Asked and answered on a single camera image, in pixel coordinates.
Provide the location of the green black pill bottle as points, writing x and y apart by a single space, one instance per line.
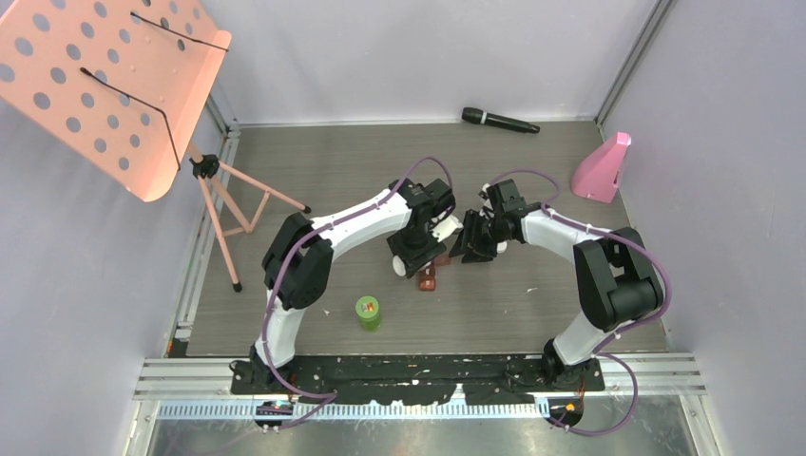
368 312

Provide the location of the black microphone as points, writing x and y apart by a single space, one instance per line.
473 115

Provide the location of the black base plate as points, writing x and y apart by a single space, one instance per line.
415 380

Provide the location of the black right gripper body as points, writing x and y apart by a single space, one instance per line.
491 234

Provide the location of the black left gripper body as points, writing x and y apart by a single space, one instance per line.
416 247

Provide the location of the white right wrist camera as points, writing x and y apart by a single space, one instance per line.
486 209

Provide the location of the brown translucent pill container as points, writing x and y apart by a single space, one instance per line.
427 274

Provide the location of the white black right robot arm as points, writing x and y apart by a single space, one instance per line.
617 285

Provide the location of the pink wedge object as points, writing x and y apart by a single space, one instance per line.
598 175

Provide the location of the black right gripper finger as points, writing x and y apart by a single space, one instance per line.
480 254
467 234

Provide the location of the white capped pill bottle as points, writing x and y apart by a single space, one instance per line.
399 266

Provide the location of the pink music stand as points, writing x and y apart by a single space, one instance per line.
123 84

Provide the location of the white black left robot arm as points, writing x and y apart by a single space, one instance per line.
298 264

